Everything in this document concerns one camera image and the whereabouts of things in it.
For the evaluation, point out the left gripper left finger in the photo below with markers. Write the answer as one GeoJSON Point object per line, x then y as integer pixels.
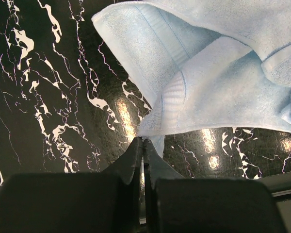
{"type": "Point", "coordinates": [104, 202]}

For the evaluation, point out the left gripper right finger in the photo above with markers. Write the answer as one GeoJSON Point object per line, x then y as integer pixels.
{"type": "Point", "coordinates": [175, 204]}

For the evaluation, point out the light blue towel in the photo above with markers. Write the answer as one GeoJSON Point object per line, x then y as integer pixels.
{"type": "Point", "coordinates": [204, 64]}

